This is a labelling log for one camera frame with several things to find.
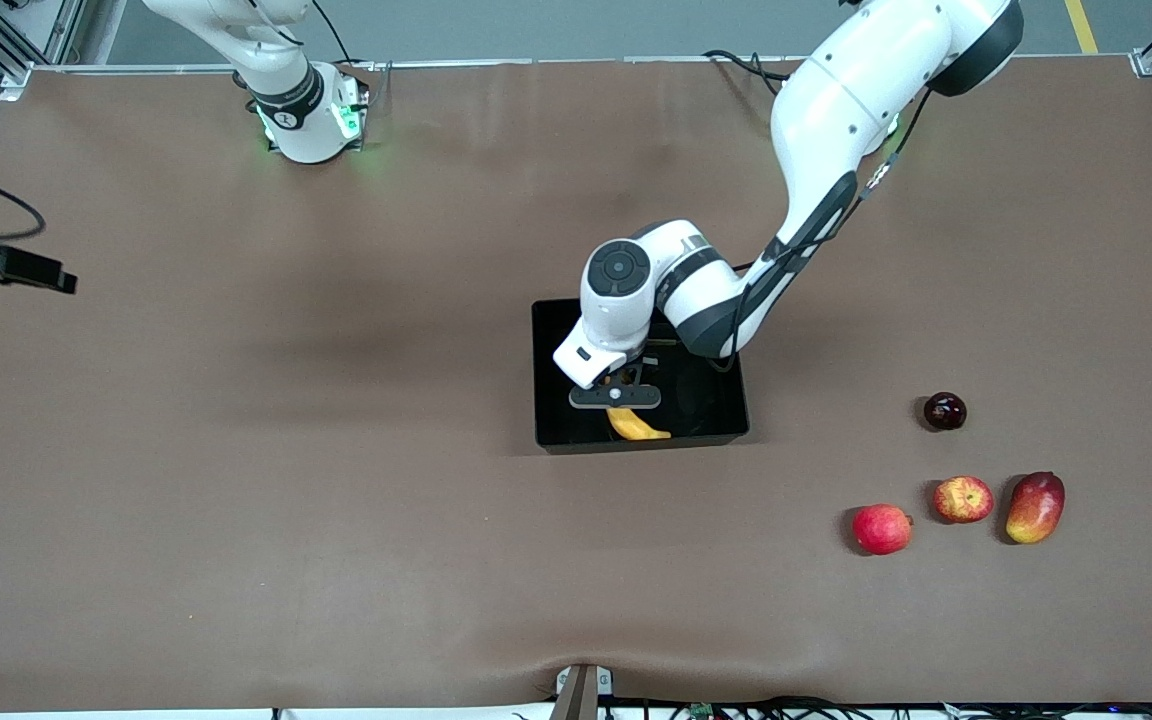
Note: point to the dark red plum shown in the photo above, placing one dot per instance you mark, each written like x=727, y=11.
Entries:
x=945, y=411

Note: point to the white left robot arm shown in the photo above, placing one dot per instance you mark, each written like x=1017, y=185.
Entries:
x=836, y=100

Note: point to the black plastic box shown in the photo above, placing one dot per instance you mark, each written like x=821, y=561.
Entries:
x=706, y=410

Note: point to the yellow banana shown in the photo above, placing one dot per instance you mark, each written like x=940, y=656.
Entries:
x=641, y=428

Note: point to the red yellow apple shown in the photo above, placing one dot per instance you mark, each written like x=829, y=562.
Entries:
x=964, y=498

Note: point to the red yellow mango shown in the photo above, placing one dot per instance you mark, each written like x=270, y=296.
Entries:
x=1034, y=508

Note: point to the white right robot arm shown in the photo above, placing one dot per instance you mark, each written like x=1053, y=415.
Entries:
x=296, y=120

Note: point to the brown table cover sheet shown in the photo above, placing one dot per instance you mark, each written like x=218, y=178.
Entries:
x=236, y=500

